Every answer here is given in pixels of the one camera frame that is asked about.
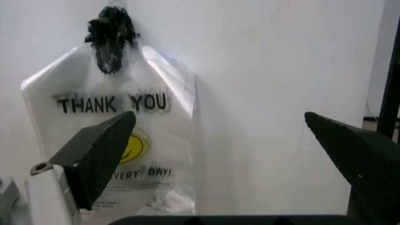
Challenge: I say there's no clear thank you plastic bag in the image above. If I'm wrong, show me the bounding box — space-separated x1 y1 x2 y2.
20 44 197 215

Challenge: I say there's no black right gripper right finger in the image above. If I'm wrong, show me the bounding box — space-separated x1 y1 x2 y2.
304 112 400 225

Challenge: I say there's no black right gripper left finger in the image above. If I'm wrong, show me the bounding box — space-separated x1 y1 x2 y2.
24 111 137 225

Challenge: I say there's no black vertical post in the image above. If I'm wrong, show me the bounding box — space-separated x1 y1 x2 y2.
376 23 400 140

